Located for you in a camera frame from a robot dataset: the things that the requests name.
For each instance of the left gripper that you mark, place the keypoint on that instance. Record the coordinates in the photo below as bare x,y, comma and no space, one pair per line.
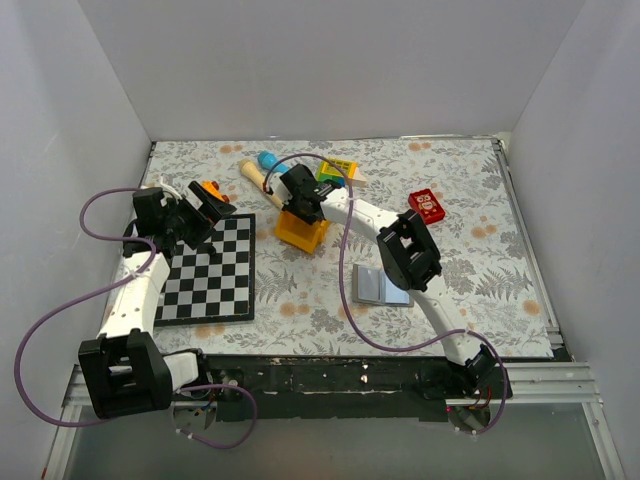
214,208

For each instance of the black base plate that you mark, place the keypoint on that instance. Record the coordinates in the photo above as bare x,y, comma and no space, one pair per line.
241,387

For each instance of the colourful block house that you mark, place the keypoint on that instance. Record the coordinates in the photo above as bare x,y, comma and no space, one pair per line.
334,169

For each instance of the grey card holder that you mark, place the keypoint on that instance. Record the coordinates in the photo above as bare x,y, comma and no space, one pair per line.
391,295

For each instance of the cream wooden pin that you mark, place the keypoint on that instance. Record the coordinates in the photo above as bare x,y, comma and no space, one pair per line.
250,170

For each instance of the orange toy car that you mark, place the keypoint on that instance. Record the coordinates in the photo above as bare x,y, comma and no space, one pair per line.
212,188

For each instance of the red owl block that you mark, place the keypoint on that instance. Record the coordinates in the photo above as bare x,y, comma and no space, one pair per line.
425,203

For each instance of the yellow toy bin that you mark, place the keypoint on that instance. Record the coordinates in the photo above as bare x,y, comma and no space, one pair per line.
296,232

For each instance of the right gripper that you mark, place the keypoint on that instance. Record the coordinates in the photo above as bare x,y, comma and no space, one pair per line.
289,204

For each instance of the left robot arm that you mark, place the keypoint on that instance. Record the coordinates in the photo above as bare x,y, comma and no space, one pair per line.
135,310

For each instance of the black white chessboard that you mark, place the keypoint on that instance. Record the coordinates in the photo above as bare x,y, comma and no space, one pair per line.
204,289

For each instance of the aluminium frame rail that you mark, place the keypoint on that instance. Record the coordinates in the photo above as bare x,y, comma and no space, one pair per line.
553,427

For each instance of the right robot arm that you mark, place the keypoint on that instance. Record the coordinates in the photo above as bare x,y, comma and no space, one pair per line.
411,261

